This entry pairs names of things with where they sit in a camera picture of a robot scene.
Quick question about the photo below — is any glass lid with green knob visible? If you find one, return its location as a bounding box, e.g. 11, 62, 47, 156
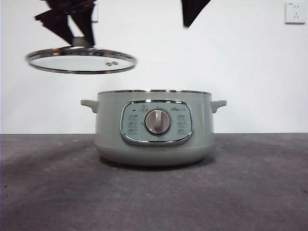
24, 36, 138, 75

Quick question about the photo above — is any sage green electric pot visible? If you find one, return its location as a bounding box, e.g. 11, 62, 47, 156
80, 89, 228, 167

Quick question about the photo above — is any white wall socket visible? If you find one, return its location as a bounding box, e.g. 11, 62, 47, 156
284, 2, 307, 25
92, 0, 99, 24

